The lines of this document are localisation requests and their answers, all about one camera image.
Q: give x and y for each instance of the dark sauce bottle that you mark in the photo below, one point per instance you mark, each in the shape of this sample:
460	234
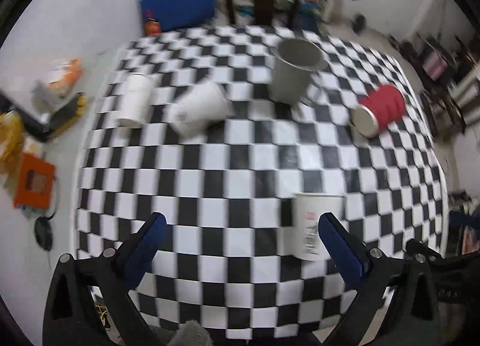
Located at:
151	26

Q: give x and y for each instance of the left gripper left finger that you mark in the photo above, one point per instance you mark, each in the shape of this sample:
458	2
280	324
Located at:
70	316

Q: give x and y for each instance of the black pouch with strap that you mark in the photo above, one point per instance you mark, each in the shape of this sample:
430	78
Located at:
66	116

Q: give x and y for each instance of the black round lid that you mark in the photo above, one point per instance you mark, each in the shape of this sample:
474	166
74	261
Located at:
43	233

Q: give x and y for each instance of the grey mug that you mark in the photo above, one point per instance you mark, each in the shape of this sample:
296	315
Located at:
295	62

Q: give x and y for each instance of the orange box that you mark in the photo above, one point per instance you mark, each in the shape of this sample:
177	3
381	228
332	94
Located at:
34	183

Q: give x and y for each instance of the grey battery pack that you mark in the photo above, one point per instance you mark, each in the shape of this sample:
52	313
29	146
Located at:
45	100

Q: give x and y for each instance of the red ribbed paper cup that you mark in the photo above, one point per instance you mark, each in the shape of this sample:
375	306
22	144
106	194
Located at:
376	111

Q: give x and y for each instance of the lying white paper cup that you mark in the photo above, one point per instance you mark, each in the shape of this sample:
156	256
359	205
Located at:
201	105

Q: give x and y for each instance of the blue cushion pad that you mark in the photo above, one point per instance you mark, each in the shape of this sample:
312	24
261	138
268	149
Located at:
178	14

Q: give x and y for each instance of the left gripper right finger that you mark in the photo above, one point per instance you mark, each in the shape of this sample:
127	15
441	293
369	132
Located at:
412	317

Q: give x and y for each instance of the upright white paper cup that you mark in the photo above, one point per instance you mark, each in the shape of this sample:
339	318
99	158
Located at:
135	101

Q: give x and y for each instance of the side wooden chair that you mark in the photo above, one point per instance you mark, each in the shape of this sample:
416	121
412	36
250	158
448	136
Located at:
445	116

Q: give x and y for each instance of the yellow plastic bag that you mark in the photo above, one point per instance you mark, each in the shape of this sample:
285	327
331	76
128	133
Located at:
12	140

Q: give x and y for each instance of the orange snack bag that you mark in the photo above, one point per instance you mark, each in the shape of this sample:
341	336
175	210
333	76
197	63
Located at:
64	76

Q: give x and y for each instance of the checkered tablecloth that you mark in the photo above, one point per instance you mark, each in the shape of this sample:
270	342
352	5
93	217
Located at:
227	193

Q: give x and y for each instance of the white bird-print paper cup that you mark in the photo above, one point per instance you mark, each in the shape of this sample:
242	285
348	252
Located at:
307	209

